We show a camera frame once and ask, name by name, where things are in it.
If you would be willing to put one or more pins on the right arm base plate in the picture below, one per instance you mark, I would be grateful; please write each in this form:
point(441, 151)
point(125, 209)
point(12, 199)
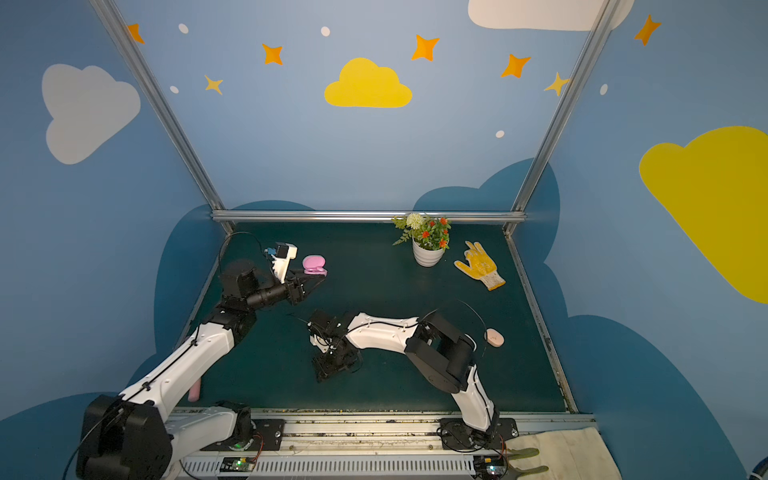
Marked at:
point(457, 436)

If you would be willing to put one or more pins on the white potted flower plant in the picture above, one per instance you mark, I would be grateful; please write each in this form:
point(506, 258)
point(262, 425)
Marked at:
point(428, 235)

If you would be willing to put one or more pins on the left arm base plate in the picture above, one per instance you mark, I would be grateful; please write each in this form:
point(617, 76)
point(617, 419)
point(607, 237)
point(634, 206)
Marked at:
point(262, 434)

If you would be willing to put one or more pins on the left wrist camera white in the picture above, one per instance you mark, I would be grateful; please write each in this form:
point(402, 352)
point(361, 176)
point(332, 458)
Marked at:
point(280, 257)

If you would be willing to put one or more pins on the pink earbud charging case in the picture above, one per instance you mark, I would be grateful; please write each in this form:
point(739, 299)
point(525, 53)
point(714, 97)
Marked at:
point(494, 338)

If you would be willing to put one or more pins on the yellow work glove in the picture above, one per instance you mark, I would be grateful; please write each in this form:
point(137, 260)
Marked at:
point(479, 266)

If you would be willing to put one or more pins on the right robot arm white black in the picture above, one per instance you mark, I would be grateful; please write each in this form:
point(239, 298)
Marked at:
point(443, 354)

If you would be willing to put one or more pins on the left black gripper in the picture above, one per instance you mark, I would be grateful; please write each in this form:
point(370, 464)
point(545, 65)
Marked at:
point(294, 289)

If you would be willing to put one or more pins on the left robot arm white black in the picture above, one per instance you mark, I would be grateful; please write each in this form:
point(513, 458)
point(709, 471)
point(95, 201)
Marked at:
point(130, 435)

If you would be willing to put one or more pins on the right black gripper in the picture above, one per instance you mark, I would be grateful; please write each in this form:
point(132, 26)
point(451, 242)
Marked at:
point(330, 359)

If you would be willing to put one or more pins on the purple earbud charging case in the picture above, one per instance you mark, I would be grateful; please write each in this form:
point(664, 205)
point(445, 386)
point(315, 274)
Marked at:
point(314, 265)

